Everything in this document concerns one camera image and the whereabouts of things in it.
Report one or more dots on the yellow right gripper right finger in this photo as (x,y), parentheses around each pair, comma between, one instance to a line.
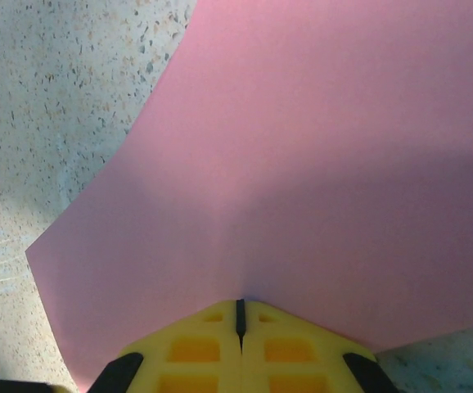
(289,352)

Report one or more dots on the pink paper sheet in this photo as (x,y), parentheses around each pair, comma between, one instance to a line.
(302,163)

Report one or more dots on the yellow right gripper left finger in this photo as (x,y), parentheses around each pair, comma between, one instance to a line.
(191,352)

